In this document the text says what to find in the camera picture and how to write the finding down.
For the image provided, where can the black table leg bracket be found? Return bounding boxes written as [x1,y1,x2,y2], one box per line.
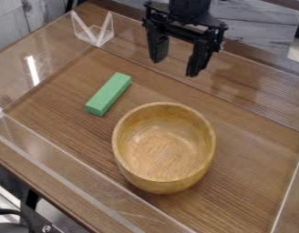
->
[19,189,62,233]

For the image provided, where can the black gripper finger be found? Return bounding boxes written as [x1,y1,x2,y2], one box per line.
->
[185,40,212,77]
[146,26,169,63]

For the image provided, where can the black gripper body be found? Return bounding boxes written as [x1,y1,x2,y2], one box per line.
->
[142,0,228,52]

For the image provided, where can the brown wooden bowl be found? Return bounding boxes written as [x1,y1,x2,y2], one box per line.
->
[111,102,216,194]

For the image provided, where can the green rectangular block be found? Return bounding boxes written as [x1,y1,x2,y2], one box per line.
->
[85,73,130,117]

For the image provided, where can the clear acrylic tray walls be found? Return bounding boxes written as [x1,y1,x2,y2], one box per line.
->
[0,5,299,233]

